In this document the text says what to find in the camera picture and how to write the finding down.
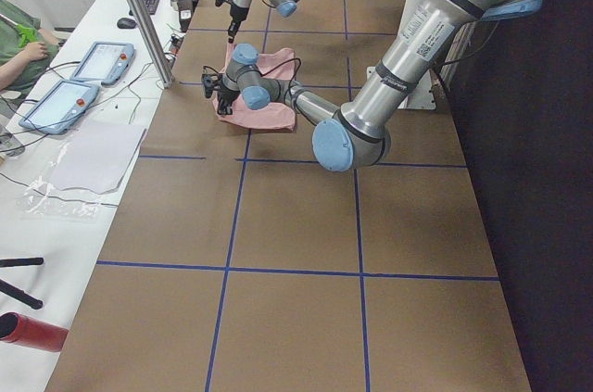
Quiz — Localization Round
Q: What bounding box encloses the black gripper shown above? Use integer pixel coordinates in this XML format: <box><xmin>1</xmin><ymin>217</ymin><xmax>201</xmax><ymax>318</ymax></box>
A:
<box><xmin>217</xmin><ymin>83</ymin><xmax>239</xmax><ymax>116</ymax></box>
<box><xmin>227</xmin><ymin>5</ymin><xmax>248</xmax><ymax>44</ymax></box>

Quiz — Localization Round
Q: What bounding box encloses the pink Snoopy t-shirt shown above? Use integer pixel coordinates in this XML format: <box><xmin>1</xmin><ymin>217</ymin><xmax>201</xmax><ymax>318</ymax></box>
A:
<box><xmin>211</xmin><ymin>43</ymin><xmax>302</xmax><ymax>133</ymax></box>

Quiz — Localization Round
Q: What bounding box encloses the black box with label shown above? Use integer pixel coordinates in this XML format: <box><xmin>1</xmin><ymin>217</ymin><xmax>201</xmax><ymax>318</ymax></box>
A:
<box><xmin>175</xmin><ymin>0</ymin><xmax>195</xmax><ymax>32</ymax></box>

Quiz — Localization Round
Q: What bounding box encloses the black computer mouse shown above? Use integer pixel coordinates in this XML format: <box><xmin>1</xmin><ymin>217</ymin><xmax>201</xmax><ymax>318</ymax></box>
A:
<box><xmin>117</xmin><ymin>18</ymin><xmax>137</xmax><ymax>30</ymax></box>

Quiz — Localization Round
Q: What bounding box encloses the upper teach pendant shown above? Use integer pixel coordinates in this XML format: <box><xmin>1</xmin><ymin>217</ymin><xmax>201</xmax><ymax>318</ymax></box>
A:
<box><xmin>70</xmin><ymin>42</ymin><xmax>135</xmax><ymax>86</ymax></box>

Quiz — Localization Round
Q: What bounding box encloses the teach pendant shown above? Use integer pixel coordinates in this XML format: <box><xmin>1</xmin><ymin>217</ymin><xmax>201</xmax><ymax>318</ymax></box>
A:
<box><xmin>70</xmin><ymin>42</ymin><xmax>135</xmax><ymax>86</ymax></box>
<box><xmin>19</xmin><ymin>80</ymin><xmax>99</xmax><ymax>135</ymax></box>

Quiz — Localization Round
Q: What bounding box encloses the white paper sheet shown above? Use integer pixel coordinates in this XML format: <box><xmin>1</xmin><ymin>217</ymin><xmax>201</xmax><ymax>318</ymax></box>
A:
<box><xmin>49</xmin><ymin>120</ymin><xmax>145</xmax><ymax>194</ymax></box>

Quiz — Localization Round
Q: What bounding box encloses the lower teach pendant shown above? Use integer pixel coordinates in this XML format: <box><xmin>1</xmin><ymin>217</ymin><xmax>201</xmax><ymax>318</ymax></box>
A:
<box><xmin>19</xmin><ymin>80</ymin><xmax>99</xmax><ymax>135</ymax></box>

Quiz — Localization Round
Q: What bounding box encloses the clear plastic bag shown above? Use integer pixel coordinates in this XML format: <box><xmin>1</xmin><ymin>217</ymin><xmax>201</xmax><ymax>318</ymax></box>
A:
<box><xmin>16</xmin><ymin>140</ymin><xmax>118</xmax><ymax>222</ymax></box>

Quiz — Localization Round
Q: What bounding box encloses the person in green shirt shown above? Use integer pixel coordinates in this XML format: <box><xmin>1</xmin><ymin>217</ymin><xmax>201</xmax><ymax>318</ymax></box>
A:
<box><xmin>1</xmin><ymin>0</ymin><xmax>59</xmax><ymax>97</ymax></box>

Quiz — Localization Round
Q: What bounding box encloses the red bottle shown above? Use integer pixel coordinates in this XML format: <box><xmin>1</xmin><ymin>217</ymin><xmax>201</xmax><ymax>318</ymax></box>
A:
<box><xmin>1</xmin><ymin>312</ymin><xmax>69</xmax><ymax>352</ymax></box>

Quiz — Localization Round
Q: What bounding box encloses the aluminium frame post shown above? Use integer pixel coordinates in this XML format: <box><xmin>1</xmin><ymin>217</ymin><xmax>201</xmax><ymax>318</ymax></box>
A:
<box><xmin>126</xmin><ymin>0</ymin><xmax>174</xmax><ymax>88</ymax></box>

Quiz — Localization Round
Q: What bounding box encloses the black camera tripod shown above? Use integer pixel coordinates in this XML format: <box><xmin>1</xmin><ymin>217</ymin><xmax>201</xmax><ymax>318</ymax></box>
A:
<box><xmin>1</xmin><ymin>257</ymin><xmax>44</xmax><ymax>310</ymax></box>

